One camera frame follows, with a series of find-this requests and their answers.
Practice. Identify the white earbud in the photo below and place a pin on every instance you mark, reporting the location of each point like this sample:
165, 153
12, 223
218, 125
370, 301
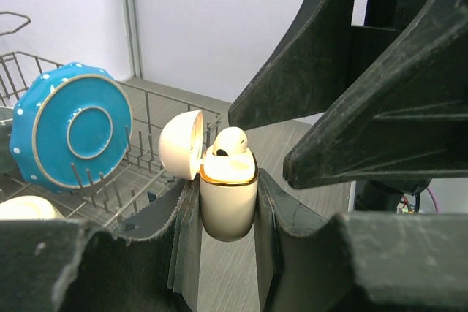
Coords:
230, 141

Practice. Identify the grey mug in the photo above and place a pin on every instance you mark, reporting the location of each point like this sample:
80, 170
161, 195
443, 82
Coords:
7, 162

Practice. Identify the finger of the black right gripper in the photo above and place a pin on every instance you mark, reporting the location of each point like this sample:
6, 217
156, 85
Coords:
404, 118

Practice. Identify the white earbud charging case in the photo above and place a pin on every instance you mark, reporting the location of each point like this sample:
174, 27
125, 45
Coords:
228, 184

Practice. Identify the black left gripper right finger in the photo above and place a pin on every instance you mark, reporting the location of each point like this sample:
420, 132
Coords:
358, 261

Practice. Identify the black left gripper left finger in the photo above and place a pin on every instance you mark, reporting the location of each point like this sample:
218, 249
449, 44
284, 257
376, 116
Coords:
150, 263

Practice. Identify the grey wire dish rack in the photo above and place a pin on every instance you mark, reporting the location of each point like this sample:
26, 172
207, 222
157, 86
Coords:
138, 179

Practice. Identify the cream white mug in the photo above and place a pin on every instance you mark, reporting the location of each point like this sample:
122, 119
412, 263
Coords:
29, 207

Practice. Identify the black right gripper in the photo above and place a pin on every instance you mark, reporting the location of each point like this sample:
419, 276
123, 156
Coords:
321, 55

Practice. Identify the blue dotted plate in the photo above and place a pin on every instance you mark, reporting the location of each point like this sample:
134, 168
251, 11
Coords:
71, 127

